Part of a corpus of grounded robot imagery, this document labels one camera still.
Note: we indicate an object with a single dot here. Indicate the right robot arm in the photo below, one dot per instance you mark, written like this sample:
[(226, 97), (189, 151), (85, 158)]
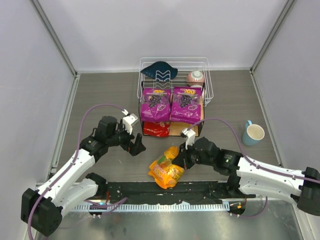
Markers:
[(247, 176)]

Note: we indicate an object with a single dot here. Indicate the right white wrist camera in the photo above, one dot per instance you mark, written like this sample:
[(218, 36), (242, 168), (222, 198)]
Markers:
[(189, 135)]

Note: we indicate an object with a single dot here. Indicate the white wire dish rack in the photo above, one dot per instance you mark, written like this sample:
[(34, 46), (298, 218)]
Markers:
[(184, 66)]

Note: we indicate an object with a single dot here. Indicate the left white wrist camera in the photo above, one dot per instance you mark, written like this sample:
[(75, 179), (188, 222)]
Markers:
[(129, 120)]

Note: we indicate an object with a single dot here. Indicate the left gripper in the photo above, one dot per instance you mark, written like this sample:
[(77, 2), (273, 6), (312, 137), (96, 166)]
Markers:
[(130, 142)]

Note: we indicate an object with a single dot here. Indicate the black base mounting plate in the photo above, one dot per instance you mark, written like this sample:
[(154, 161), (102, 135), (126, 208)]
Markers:
[(192, 192)]

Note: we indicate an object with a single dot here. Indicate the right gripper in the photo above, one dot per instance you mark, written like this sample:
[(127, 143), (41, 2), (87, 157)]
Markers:
[(186, 157)]

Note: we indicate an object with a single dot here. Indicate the black wooden two-tier shelf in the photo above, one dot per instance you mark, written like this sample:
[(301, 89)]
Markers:
[(176, 127)]

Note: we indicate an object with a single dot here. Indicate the purple blackcurrant candy bag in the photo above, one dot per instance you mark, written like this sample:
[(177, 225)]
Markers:
[(155, 105)]

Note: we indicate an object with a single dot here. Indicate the pink patterned bowl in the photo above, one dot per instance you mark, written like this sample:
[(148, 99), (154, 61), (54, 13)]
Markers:
[(195, 78)]

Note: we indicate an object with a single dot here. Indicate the white slotted cable duct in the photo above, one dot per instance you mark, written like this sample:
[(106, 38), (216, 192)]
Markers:
[(182, 207)]

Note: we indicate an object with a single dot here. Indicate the light blue mug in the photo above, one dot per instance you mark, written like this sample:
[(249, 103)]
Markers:
[(253, 134)]

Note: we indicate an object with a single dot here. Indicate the dark blue leaf plate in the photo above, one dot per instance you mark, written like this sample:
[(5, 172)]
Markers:
[(157, 69)]

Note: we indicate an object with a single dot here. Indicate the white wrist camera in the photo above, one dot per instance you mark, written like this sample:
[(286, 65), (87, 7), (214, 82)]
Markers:
[(129, 120), (189, 135)]

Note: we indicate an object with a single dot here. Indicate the red fruit candy bag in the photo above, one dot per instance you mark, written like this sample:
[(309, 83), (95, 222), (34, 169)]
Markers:
[(157, 129)]

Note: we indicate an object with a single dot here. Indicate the orange candy bag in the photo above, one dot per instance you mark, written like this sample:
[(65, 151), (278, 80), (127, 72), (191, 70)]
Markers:
[(164, 172)]

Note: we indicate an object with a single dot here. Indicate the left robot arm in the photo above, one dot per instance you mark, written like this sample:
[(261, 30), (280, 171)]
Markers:
[(43, 208)]

